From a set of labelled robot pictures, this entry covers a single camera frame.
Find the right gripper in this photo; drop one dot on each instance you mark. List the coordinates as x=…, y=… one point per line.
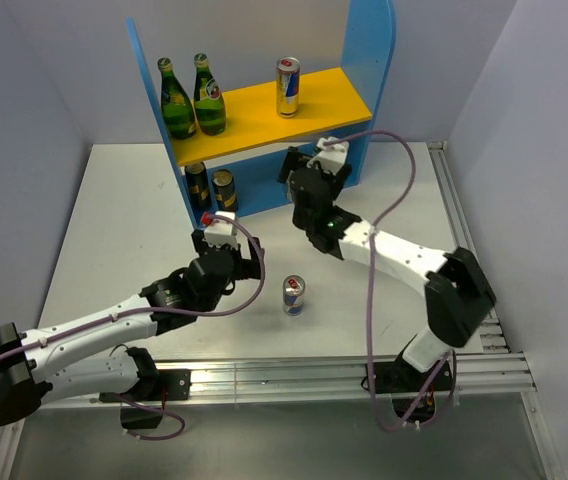
x=293, y=161

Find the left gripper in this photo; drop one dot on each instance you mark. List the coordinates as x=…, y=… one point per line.
x=247, y=268

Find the Red Bull can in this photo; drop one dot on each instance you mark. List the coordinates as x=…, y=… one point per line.
x=287, y=86
x=294, y=289

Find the black gold can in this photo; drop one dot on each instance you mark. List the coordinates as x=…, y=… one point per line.
x=198, y=185
x=225, y=191

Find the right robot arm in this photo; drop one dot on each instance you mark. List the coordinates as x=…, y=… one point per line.
x=456, y=290

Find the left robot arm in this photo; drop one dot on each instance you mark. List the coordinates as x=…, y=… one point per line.
x=40, y=366

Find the blue and yellow shelf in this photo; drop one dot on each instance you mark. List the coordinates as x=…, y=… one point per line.
x=340, y=101

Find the green bottle red label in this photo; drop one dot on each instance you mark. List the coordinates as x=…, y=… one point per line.
x=209, y=103

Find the green bottle yellow label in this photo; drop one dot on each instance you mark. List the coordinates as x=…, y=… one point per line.
x=176, y=107

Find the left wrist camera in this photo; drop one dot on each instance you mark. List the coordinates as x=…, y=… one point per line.
x=220, y=229

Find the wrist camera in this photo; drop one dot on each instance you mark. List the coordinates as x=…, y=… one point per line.
x=220, y=229
x=330, y=155

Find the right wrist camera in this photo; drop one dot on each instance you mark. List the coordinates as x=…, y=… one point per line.
x=330, y=155

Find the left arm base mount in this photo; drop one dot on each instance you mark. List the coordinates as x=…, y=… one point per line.
x=144, y=405

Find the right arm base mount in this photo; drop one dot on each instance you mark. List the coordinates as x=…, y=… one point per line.
x=398, y=377

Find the aluminium right rail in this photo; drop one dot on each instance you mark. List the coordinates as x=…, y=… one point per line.
x=490, y=331

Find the aluminium rail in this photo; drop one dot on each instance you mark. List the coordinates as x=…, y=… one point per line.
x=318, y=379
x=490, y=331

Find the aluminium front rail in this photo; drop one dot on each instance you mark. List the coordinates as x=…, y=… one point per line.
x=318, y=379

